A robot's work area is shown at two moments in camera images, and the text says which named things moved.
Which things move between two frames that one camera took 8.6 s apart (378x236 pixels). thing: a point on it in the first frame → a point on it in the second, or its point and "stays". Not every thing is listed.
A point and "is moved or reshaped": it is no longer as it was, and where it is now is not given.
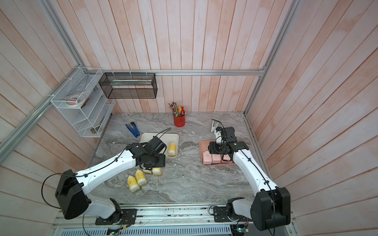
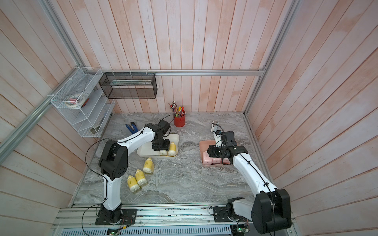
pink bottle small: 207,158 stays
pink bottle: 216,158 stays
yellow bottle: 156,170 is moved or reshaped
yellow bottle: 172,149 stays
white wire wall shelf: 78,99 stays
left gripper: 161,163 → 166,147
